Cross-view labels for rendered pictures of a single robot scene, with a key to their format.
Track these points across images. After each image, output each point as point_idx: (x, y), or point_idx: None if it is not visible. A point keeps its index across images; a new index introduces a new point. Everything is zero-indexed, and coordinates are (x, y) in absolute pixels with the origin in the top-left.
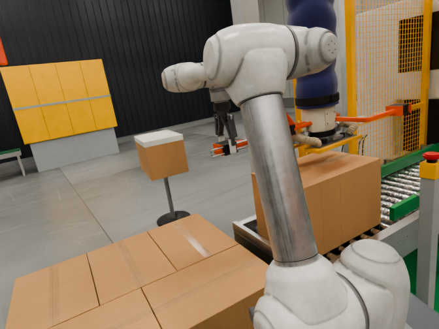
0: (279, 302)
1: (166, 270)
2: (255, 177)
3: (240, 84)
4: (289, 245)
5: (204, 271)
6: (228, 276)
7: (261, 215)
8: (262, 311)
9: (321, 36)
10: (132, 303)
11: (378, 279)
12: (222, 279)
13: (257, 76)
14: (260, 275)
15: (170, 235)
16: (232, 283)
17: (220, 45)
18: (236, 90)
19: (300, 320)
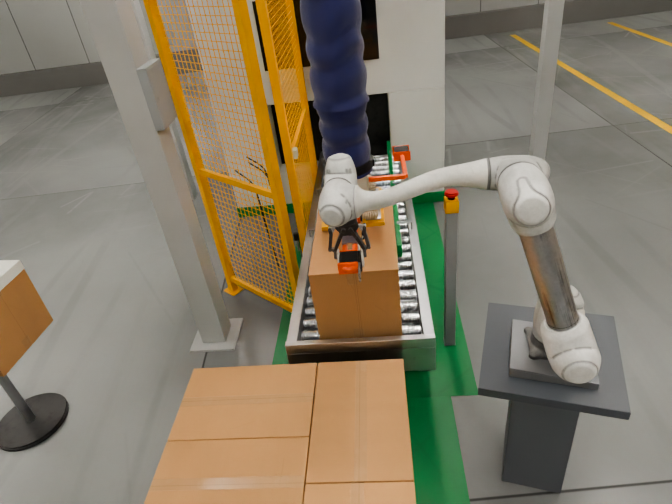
0: (582, 348)
1: (297, 447)
2: (544, 281)
3: (547, 223)
4: (574, 313)
5: (335, 412)
6: (365, 396)
7: (328, 316)
8: (580, 359)
9: (548, 167)
10: (328, 499)
11: (581, 304)
12: (364, 402)
13: (555, 214)
14: (386, 372)
15: (217, 417)
16: (378, 398)
17: (549, 202)
18: (542, 227)
19: (595, 349)
